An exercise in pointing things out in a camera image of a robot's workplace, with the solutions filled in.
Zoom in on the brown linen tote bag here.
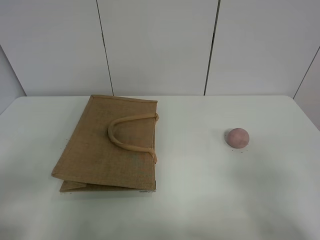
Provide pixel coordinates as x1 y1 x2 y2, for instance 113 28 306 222
51 95 159 193

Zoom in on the pink peach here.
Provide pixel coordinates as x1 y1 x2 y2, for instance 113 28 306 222
226 128 250 149

